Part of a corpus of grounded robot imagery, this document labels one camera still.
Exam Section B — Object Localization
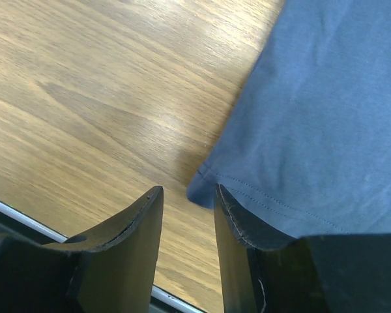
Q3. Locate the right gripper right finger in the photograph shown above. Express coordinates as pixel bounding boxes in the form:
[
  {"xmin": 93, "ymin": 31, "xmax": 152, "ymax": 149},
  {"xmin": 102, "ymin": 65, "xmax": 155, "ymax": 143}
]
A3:
[{"xmin": 214, "ymin": 185, "xmax": 391, "ymax": 312}]

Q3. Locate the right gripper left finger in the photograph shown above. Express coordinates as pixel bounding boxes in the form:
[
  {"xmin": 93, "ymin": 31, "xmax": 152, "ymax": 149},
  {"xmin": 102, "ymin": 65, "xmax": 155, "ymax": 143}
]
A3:
[{"xmin": 0, "ymin": 186, "xmax": 164, "ymax": 312}]

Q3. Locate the blue tank top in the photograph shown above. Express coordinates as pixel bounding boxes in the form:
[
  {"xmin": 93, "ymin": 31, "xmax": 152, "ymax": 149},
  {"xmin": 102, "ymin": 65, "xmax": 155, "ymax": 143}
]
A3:
[{"xmin": 186, "ymin": 1, "xmax": 391, "ymax": 237}]

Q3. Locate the aluminium frame rail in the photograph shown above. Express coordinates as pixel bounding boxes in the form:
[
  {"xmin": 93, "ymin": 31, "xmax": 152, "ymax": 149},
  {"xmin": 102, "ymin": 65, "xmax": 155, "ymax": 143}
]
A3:
[{"xmin": 0, "ymin": 194, "xmax": 203, "ymax": 313}]

